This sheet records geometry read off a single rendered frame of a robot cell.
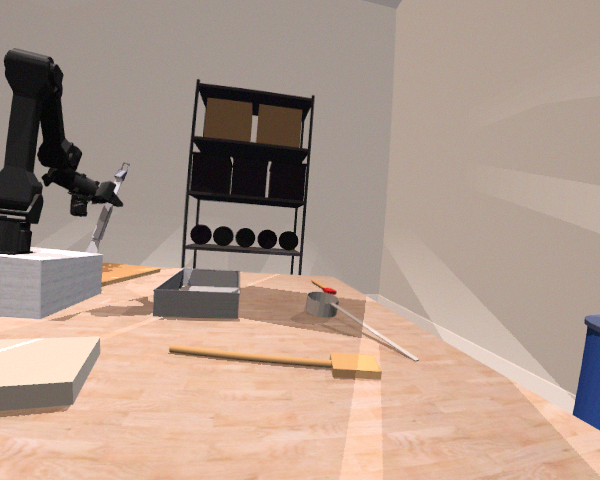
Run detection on wooden paddle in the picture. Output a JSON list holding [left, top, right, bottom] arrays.
[[169, 345, 382, 380]]

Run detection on light wooden board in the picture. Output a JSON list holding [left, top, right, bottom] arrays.
[[101, 263, 161, 287]]

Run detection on beige flat board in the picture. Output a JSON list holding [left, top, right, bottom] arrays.
[[0, 336, 101, 411]]

